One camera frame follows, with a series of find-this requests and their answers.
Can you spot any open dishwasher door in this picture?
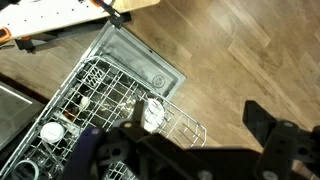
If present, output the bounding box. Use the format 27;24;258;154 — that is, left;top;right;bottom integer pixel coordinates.
83;22;186;99

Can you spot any wire dishwasher rack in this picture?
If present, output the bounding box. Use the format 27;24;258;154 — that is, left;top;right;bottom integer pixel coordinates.
1;56;207;180

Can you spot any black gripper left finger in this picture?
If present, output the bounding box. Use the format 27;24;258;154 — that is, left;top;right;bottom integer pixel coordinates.
132;100;144;125

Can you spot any orange black clamp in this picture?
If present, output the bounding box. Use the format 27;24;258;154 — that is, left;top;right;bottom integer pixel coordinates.
90;0;132;29

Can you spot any white cup in rack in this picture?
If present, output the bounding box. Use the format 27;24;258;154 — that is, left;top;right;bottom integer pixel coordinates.
40;122;64;143

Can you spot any white robot base table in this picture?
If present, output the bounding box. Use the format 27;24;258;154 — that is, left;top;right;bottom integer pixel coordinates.
0;0;161;42

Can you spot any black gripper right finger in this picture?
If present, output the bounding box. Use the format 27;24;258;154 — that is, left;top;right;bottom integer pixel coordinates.
242;100;277;146

